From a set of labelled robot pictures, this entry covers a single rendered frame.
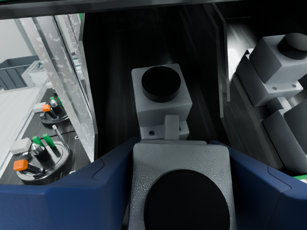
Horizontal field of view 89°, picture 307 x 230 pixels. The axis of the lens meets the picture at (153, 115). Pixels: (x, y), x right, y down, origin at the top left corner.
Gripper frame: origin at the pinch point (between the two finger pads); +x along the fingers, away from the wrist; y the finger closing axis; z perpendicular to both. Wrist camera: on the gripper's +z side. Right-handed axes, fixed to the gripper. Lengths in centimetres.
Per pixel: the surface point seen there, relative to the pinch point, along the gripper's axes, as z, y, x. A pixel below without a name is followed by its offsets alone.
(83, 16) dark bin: 9.0, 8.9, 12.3
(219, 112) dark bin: 0.3, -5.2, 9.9
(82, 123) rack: -1.9, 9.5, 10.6
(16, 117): -27, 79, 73
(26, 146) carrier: -23, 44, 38
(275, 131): -1.9, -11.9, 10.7
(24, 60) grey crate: 0, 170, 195
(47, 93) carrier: -13, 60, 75
